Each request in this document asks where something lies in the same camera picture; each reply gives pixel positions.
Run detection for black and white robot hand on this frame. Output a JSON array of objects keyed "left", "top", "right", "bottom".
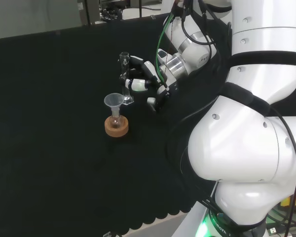
[{"left": 124, "top": 55, "right": 179, "bottom": 113}]

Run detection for clear glass graduated cylinder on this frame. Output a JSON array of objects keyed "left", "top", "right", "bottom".
[{"left": 118, "top": 51, "right": 135, "bottom": 106}]

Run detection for clear plastic funnel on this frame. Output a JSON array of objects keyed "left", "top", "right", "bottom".
[{"left": 103, "top": 93, "right": 125, "bottom": 117}]

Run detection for small round-bottom glass flask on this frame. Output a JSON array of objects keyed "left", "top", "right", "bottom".
[{"left": 109, "top": 112, "right": 123, "bottom": 129}]

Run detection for grey metal cabinet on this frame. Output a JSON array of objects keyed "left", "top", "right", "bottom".
[{"left": 84, "top": 0, "right": 101, "bottom": 26}]

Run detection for black bench cloth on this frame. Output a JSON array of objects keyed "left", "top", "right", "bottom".
[{"left": 0, "top": 12, "right": 296, "bottom": 235}]

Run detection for yellow stop button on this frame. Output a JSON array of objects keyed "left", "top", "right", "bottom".
[{"left": 279, "top": 189, "right": 296, "bottom": 213}]

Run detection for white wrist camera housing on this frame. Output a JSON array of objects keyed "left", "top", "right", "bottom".
[{"left": 156, "top": 48, "right": 170, "bottom": 66}]

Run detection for green cable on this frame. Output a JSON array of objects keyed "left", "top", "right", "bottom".
[{"left": 155, "top": 11, "right": 175, "bottom": 87}]

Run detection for brown cork ring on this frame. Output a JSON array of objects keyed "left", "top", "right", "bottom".
[{"left": 104, "top": 115, "right": 130, "bottom": 138}]

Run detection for black cable bundle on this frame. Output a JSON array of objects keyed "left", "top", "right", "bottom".
[{"left": 100, "top": 5, "right": 124, "bottom": 23}]

